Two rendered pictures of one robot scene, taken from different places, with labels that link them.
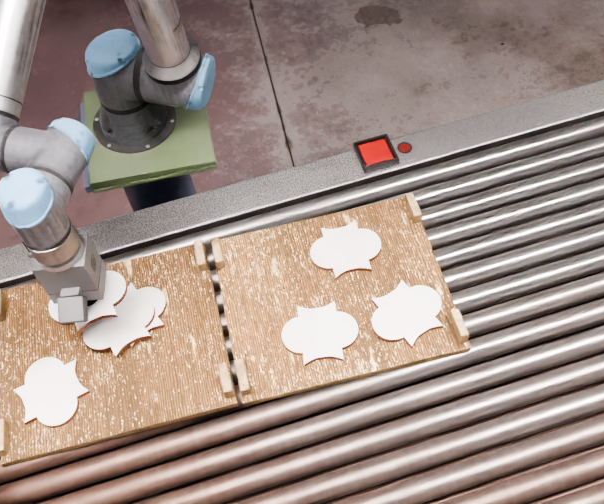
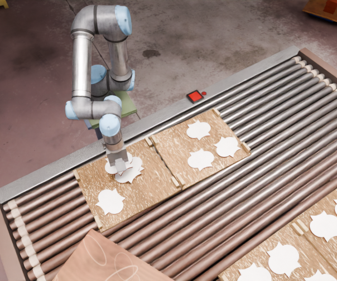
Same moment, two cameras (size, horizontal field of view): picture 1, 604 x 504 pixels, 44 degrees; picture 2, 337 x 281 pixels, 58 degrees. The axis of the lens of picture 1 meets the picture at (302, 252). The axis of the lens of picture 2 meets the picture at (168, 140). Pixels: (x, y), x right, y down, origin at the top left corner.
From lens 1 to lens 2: 0.48 m
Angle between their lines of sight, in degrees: 13
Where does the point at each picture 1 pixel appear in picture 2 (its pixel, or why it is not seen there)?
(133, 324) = (133, 170)
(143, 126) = not seen: hidden behind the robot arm
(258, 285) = (172, 148)
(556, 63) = (219, 62)
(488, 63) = (196, 65)
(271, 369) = (188, 175)
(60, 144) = (114, 104)
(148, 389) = (147, 192)
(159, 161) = not seen: hidden behind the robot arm
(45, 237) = (116, 139)
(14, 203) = (109, 126)
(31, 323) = (91, 179)
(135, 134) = not seen: hidden behind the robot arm
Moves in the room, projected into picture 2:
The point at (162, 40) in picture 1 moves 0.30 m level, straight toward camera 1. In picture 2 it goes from (123, 65) to (154, 103)
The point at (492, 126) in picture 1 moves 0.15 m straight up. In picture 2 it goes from (230, 81) to (234, 62)
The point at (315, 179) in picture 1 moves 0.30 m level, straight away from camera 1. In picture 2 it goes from (177, 109) to (159, 75)
